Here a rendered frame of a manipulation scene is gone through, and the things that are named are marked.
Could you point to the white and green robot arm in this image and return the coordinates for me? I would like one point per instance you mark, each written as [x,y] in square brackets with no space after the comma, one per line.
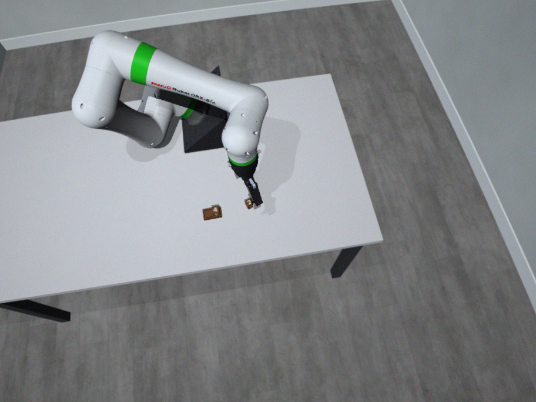
[172,87]

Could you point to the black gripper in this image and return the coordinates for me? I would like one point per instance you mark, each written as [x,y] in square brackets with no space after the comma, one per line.
[253,188]

